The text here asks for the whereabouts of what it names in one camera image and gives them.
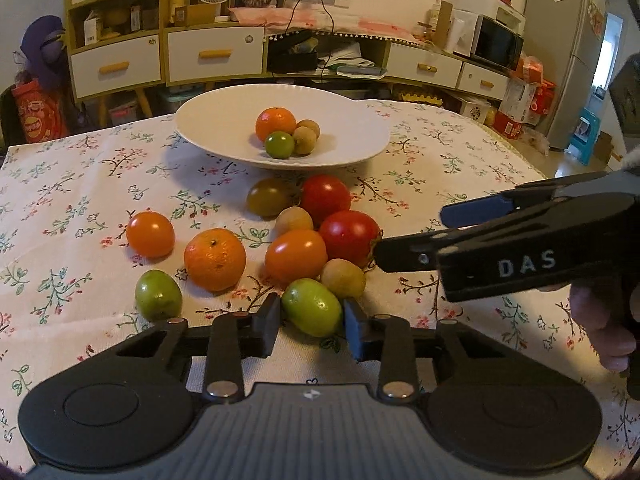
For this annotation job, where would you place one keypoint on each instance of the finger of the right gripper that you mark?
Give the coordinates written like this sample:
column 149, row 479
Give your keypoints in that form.
column 417, row 252
column 498, row 205

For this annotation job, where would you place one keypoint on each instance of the tan longan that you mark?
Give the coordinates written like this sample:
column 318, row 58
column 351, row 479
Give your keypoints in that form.
column 343, row 278
column 293, row 218
column 305, row 140

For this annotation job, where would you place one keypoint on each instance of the floral tablecloth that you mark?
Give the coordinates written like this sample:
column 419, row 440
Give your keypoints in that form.
column 68, row 276

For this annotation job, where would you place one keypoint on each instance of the bright green oval tomato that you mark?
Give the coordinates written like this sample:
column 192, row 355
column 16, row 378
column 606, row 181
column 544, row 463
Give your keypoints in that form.
column 312, row 308

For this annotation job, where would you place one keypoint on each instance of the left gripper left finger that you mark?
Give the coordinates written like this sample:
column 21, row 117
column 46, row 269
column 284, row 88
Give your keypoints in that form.
column 234, row 337

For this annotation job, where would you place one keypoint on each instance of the white fluted fruit plate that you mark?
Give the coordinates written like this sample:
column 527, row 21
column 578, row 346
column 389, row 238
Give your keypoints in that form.
column 222, row 123

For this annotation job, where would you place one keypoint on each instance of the low white drawer console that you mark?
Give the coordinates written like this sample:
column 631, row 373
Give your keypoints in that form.
column 323, row 55

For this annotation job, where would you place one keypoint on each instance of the brownish olive tomato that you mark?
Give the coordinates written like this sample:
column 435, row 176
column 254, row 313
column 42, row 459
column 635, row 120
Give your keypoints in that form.
column 268, row 197

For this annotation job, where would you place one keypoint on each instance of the small dark green tomato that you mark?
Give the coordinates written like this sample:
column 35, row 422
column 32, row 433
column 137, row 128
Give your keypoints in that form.
column 279, row 145

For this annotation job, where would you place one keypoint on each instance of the person's right hand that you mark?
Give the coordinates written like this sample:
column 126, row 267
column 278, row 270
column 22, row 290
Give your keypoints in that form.
column 596, row 305

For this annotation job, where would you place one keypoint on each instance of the orange tomato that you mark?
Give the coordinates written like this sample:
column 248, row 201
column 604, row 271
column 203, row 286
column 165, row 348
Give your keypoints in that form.
column 296, row 254
column 151, row 235

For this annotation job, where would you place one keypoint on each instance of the grey refrigerator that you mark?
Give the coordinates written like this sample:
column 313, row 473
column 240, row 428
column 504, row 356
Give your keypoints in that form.
column 566, row 36

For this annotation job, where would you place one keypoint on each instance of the red tomato with stem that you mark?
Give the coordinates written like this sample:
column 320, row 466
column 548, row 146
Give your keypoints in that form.
column 350, row 235

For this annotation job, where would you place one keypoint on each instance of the yellow white drawer cabinet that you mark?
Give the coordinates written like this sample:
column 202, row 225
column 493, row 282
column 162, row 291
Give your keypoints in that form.
column 133, row 45

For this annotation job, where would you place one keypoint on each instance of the white microwave oven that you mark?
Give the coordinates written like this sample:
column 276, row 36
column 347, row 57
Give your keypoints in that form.
column 488, row 31

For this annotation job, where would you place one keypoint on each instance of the tan longan front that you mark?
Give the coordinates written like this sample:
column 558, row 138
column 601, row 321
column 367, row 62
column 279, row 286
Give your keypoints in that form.
column 305, row 140

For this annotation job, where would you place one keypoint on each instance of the orange red printed bag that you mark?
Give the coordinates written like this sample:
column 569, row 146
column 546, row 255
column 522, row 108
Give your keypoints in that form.
column 40, row 112

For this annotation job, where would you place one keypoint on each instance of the pink cloth on console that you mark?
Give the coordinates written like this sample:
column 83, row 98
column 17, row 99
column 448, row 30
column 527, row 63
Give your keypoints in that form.
column 318, row 19

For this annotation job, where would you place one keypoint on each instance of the purple plush toy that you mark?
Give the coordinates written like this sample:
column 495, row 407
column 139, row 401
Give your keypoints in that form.
column 42, row 46

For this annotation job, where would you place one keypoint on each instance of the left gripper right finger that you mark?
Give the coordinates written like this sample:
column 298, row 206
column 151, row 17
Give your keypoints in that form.
column 386, row 339

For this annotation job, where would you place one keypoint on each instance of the large front orange mandarin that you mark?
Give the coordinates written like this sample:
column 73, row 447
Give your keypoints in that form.
column 274, row 119

